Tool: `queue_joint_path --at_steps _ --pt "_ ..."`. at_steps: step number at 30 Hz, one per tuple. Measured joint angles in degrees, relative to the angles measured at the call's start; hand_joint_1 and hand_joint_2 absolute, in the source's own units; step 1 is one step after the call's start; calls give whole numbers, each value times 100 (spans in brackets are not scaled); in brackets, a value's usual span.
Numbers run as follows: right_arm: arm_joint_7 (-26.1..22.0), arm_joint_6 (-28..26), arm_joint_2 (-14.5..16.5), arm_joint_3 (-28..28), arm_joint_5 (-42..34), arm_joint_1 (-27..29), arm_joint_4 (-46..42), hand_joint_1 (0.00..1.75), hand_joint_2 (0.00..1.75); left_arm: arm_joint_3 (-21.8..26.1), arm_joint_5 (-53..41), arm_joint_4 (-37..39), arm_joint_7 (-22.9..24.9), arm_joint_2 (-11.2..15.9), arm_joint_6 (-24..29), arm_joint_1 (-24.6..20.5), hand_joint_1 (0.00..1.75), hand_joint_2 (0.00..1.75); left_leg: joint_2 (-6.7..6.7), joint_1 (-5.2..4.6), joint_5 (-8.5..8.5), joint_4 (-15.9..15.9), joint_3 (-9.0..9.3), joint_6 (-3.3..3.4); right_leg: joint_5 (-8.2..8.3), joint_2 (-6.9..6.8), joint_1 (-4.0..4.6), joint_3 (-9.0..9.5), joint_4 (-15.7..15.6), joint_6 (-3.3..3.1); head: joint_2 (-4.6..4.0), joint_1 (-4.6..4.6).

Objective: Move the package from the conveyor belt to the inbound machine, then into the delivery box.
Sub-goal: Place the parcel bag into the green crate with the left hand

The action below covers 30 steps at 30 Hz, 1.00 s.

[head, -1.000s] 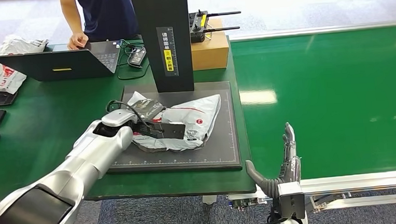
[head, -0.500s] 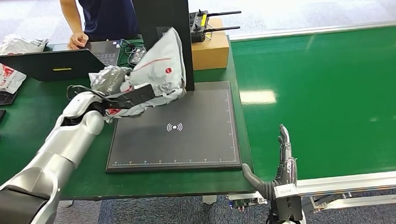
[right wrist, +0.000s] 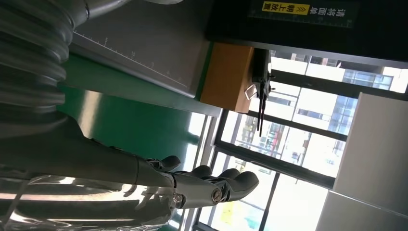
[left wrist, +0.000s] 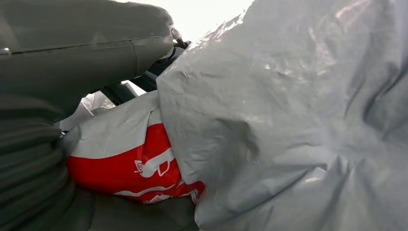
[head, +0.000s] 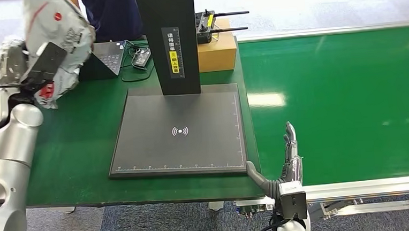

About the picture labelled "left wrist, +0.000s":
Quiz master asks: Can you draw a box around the white courier bag red print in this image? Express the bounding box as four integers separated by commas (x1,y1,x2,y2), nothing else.
155,0,408,231
58,90,206,205

